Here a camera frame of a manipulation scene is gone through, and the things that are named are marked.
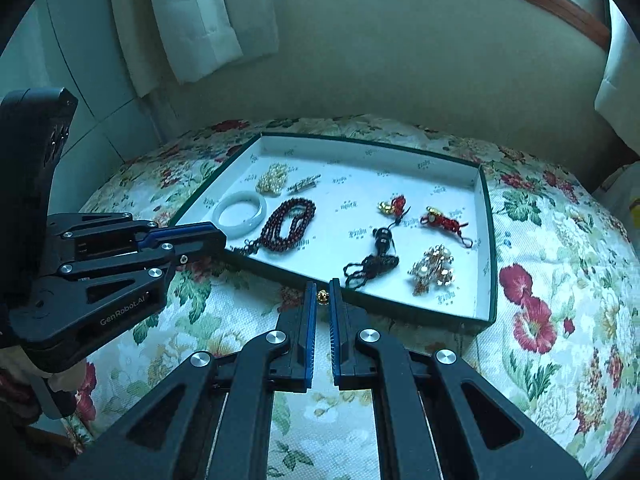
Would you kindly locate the small red knot gold charm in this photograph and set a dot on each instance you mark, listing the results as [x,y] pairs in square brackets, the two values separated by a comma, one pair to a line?
[398,203]

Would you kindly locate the long red knot gold charm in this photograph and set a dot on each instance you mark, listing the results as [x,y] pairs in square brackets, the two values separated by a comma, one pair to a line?
[442,221]

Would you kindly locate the green box with white lining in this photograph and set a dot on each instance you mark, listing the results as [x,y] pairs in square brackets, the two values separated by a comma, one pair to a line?
[350,180]

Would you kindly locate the wide white curtain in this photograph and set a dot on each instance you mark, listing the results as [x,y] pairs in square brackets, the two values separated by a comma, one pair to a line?
[200,15]

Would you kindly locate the narrow white curtain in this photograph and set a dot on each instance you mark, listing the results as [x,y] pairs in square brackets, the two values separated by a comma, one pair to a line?
[620,85]

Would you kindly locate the person's left hand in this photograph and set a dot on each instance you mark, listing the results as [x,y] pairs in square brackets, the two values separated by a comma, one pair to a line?
[65,375]

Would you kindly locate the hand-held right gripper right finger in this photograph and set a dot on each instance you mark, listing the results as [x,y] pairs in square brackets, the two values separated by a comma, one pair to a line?
[334,340]

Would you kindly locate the white jade bangle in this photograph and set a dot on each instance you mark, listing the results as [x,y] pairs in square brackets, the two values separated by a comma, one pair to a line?
[219,215]

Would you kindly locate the silver hair clip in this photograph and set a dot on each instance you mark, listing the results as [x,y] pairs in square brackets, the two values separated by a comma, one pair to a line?
[303,183]

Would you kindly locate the gold stud earring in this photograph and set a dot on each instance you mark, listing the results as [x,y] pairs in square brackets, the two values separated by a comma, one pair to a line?
[323,296]

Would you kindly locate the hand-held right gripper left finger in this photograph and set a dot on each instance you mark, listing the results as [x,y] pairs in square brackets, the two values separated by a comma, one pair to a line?
[311,340]

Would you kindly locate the floral blanket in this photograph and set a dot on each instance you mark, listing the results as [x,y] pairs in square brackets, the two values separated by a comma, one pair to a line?
[550,260]

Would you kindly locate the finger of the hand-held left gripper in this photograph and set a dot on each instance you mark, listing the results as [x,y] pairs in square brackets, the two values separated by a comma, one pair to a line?
[185,230]
[200,247]

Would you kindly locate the rhinestone pearl brooch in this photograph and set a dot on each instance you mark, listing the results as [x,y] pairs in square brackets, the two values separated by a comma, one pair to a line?
[432,267]

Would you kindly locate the white plastic bag yellow print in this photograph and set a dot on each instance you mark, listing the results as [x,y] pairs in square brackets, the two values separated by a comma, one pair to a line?
[622,195]

